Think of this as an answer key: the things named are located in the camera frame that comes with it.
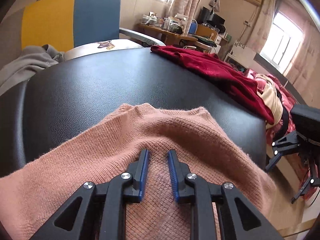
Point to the blue round-backed chair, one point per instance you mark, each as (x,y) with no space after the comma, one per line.
(192,27)

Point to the black monitor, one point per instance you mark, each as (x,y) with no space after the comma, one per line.
(207,16)

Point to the dark green cloth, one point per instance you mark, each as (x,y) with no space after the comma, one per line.
(205,40)

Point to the grey yellow blue armchair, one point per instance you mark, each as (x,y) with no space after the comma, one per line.
(95,17)

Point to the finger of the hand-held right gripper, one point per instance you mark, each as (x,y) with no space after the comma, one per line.
(282,145)
(308,182)

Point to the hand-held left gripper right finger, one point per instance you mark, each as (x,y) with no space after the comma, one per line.
(173,177)

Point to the pink knit sweater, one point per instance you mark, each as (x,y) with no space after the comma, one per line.
(100,155)

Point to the white leaf-print board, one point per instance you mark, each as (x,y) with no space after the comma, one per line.
(245,52)

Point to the white small drawer unit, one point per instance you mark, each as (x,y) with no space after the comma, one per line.
(220,38)

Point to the grey garment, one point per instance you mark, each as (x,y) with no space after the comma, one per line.
(25,62)

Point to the hanging grey bag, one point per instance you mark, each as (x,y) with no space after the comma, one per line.
(215,3)

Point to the pink patterned curtain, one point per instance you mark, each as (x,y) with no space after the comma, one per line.
(310,62)
(265,25)
(190,0)

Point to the pink bed blanket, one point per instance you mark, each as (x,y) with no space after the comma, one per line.
(292,98)

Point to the white printed cushion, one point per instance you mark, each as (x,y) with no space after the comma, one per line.
(82,50)

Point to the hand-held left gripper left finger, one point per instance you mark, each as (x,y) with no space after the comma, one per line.
(143,177)

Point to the cream garment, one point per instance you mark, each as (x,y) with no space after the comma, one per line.
(268,95)

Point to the wooden side table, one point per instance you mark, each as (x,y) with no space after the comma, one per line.
(160,31)

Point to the dark red garment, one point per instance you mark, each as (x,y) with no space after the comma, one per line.
(212,67)

